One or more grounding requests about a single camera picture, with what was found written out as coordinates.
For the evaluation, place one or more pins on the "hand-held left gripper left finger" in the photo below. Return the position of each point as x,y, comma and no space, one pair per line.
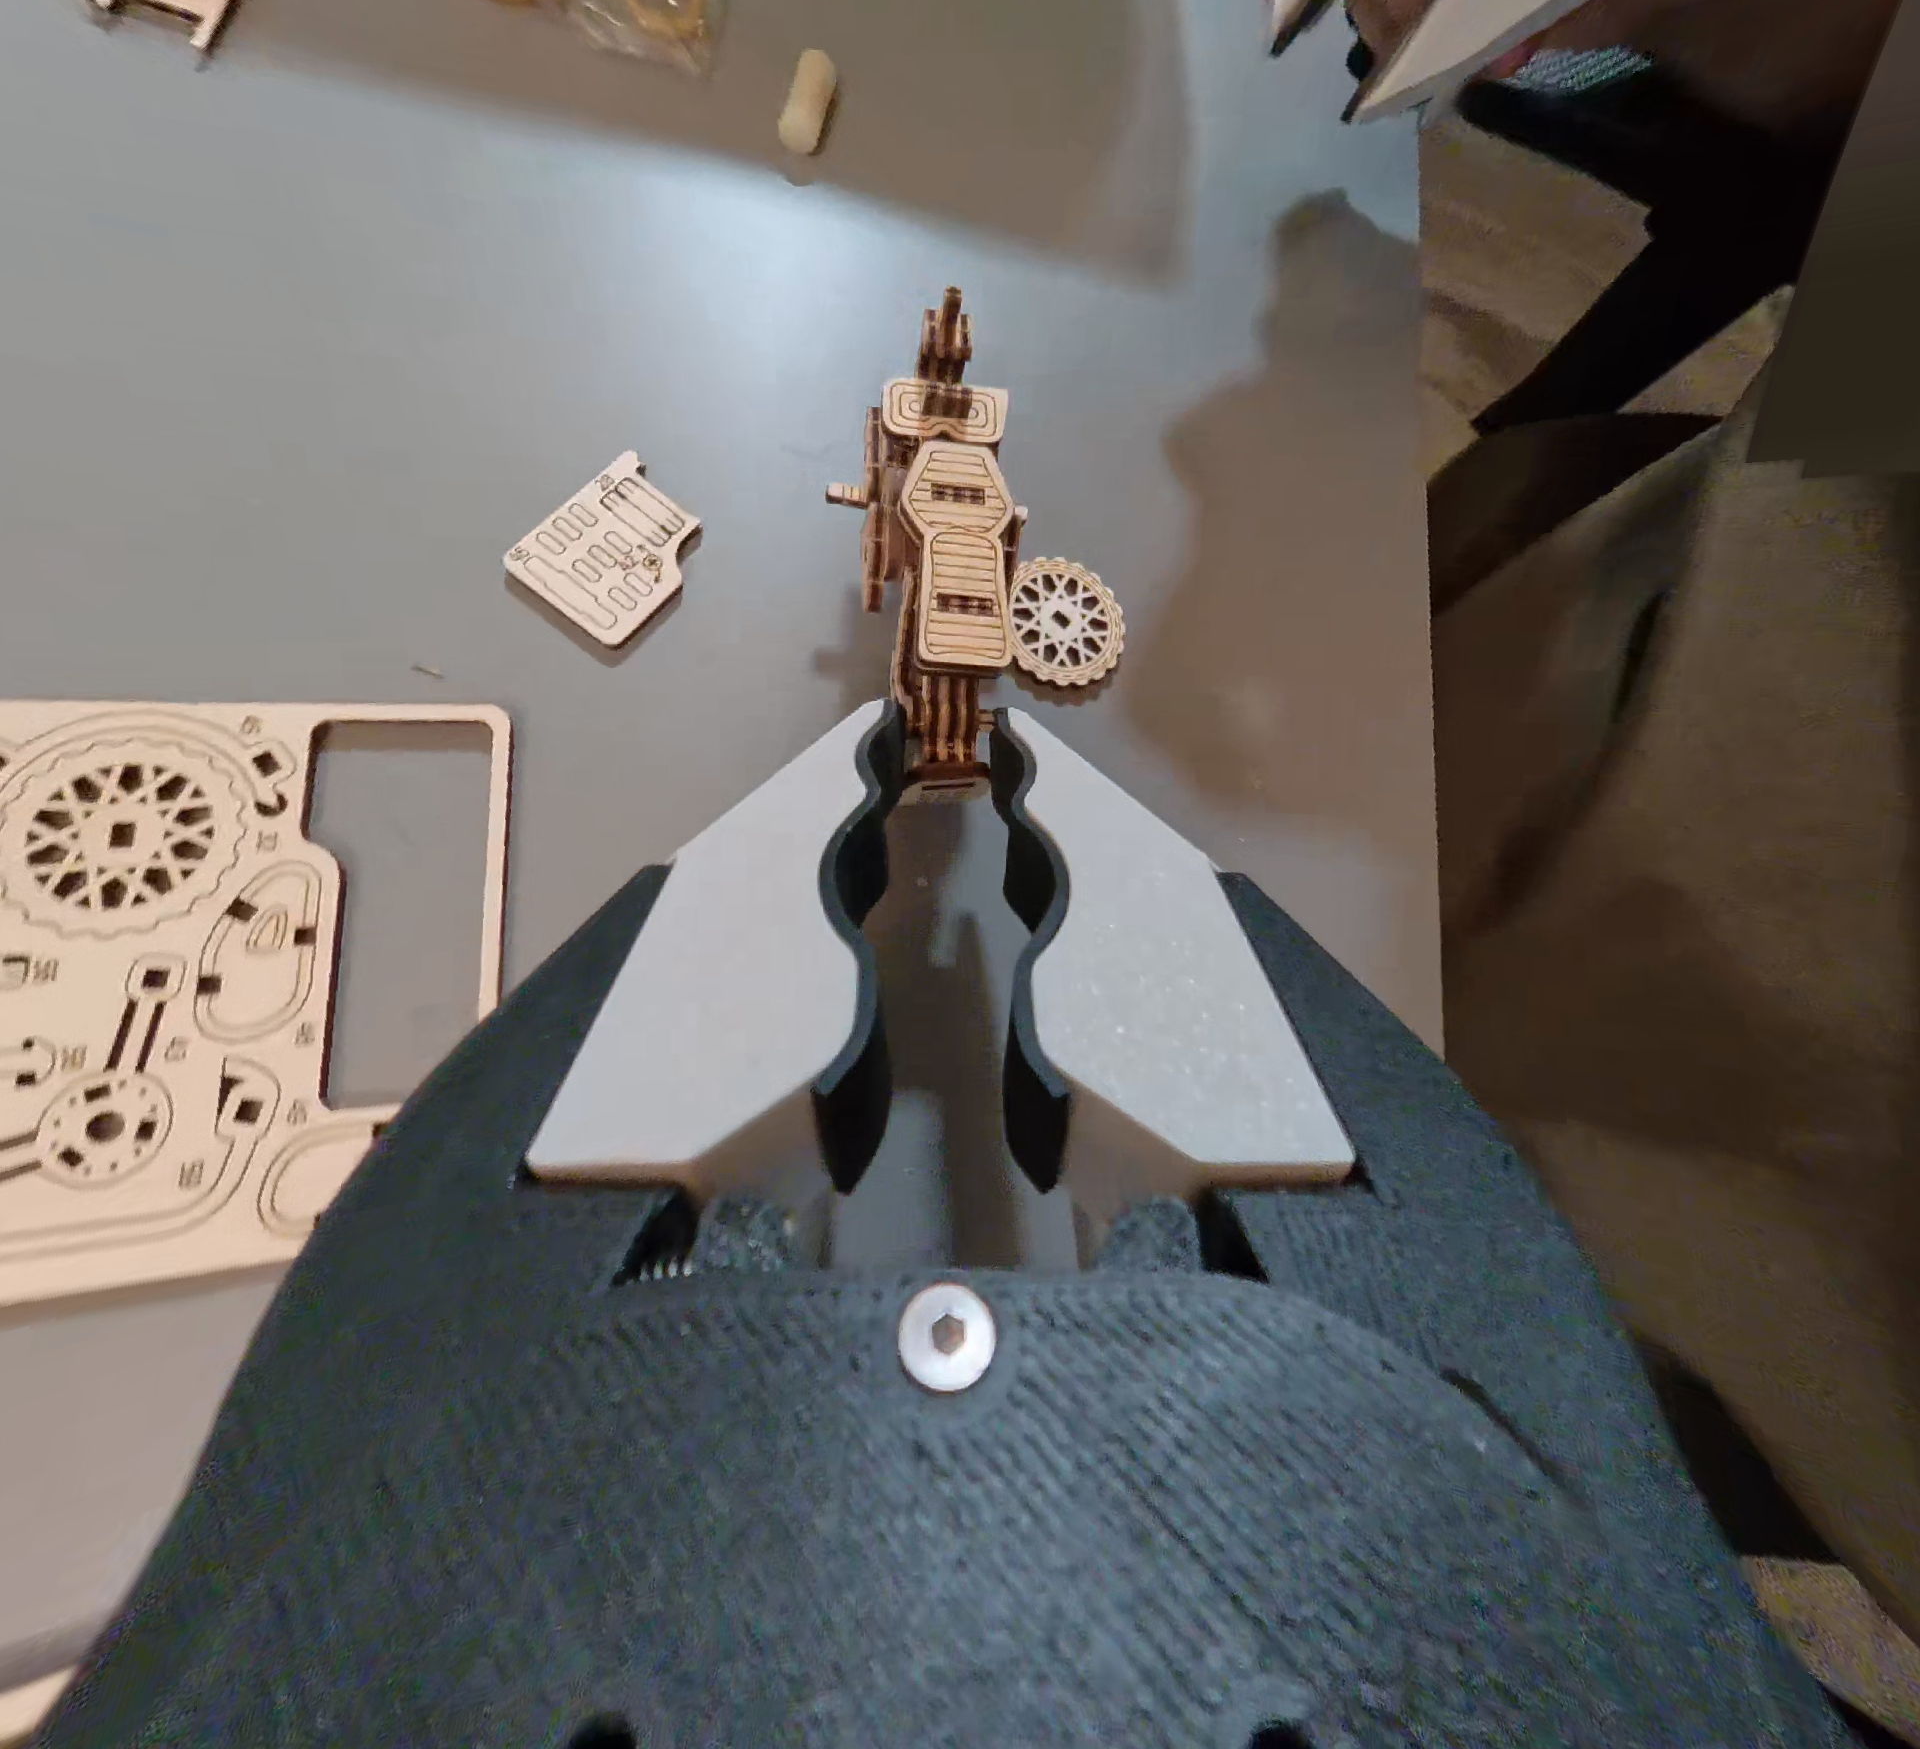
704,1015

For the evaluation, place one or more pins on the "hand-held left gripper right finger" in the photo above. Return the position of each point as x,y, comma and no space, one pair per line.
1185,1030

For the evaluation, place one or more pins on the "wooden spoked wheel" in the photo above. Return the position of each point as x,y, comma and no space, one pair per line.
1067,624

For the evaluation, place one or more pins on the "wooden motorcycle model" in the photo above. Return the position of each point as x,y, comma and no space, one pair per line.
951,535

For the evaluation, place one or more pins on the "pale wax stick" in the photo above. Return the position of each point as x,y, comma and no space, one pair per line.
807,100

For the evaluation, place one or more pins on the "grey desk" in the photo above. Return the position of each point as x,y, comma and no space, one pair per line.
300,280

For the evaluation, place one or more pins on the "small wooden parts panel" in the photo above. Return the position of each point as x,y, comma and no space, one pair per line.
600,550

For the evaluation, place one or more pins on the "person's grey shirt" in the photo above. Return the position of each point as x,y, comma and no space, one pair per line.
1650,880

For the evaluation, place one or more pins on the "wooden parts sheet with round hole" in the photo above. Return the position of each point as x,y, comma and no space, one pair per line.
150,1224

